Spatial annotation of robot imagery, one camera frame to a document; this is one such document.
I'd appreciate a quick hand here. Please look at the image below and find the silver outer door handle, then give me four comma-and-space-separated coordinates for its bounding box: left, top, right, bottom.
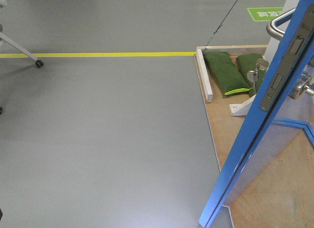
266, 8, 296, 41

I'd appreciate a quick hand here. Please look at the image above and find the green sandbag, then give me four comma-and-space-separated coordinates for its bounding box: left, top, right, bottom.
236, 53, 262, 97
203, 51, 251, 96

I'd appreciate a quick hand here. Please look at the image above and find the silver key in lock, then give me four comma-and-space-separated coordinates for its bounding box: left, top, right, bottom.
247, 58, 269, 95

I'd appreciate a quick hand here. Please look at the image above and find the wooden base platform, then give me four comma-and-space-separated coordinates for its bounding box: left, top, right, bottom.
194, 44, 314, 228

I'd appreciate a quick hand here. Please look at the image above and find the white triangular brace far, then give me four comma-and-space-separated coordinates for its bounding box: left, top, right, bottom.
229, 95, 256, 116

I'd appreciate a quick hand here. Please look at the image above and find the blue door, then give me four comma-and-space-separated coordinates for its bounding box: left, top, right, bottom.
199, 0, 314, 228

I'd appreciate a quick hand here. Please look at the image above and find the green sandbag right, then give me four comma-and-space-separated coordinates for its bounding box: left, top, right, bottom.
236, 53, 262, 97

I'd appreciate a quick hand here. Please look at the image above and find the white edge rail far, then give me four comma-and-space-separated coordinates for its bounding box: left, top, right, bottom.
195, 47, 213, 103

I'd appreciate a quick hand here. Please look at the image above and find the yellow floor tape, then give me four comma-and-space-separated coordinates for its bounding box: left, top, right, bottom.
0, 51, 197, 58

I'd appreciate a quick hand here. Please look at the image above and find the green floor sign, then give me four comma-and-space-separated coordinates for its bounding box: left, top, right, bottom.
247, 7, 283, 22

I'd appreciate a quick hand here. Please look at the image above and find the grey wheeled stand leg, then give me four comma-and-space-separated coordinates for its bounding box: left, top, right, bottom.
0, 25, 44, 68

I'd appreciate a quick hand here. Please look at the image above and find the silver inner door handle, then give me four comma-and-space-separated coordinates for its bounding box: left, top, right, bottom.
289, 72, 314, 100

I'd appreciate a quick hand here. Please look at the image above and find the green sandbag left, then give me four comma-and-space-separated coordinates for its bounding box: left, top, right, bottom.
203, 51, 251, 96

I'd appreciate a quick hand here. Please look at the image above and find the black tension cable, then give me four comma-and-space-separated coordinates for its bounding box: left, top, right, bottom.
205, 0, 243, 47

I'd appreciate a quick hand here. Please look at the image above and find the blue door frame base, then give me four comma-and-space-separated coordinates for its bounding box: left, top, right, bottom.
272, 118, 314, 146

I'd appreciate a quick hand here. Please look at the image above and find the metal lock faceplate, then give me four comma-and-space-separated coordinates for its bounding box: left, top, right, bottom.
260, 4, 314, 112

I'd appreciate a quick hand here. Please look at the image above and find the silver door handle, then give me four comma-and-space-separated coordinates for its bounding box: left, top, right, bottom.
289, 72, 314, 100
266, 8, 296, 41

